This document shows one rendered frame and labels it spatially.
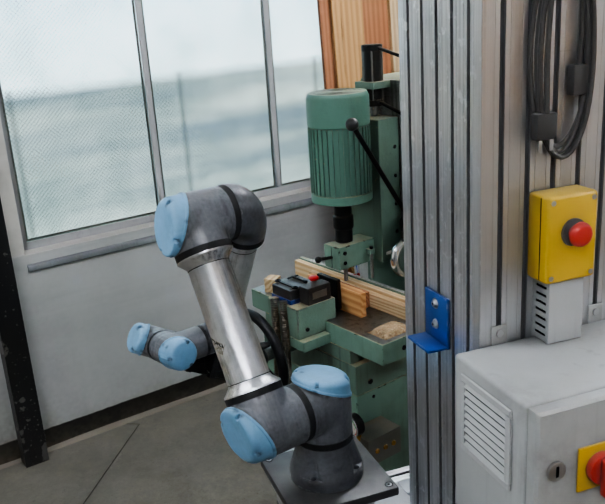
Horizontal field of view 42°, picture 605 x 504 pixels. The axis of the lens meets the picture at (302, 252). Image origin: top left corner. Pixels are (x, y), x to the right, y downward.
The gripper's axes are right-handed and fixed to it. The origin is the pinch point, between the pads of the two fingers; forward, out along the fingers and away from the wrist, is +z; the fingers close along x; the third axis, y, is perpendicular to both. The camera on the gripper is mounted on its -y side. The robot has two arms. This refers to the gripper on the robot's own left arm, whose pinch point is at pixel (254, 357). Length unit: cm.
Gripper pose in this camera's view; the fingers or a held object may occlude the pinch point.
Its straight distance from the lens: 208.5
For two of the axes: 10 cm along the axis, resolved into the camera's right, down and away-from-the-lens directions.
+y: -2.8, 9.6, -0.7
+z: 7.6, 2.7, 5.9
